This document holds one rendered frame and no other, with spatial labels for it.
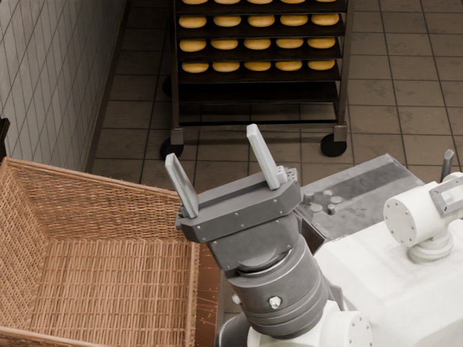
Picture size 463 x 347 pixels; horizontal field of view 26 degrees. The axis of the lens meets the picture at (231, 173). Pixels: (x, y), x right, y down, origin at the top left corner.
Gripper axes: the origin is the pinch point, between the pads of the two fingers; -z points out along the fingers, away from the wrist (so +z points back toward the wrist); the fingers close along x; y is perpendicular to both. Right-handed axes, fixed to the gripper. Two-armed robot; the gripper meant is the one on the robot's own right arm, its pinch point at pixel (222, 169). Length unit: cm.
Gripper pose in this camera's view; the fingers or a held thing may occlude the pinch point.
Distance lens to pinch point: 95.3
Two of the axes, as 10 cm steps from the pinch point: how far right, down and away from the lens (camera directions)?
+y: 0.0, 5.1, -8.6
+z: 3.8, 8.0, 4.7
